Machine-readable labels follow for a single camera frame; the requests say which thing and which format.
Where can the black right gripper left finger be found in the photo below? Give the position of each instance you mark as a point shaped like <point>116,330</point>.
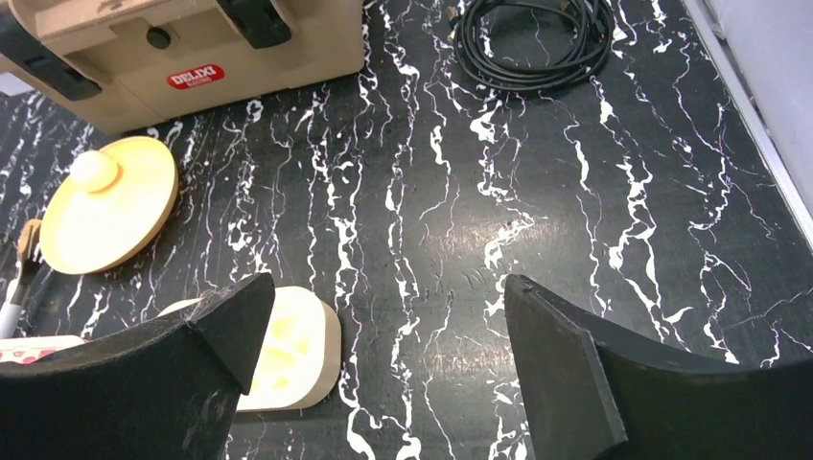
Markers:
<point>167,388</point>

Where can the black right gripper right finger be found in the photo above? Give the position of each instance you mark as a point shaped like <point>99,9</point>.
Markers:
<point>595,390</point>

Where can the beige lunch box lid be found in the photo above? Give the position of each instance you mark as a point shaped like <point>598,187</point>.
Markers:
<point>298,364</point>

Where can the pink lunch box lid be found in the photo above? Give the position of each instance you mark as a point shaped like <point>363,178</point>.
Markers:
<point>25,350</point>

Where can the white boiled egg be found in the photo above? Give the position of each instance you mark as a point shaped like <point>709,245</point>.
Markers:
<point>94,171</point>

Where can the white metal food tongs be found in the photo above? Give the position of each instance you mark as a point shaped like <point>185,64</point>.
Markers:
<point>29,261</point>

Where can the tan plastic toolbox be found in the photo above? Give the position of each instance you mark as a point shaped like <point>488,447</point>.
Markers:
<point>121,65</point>

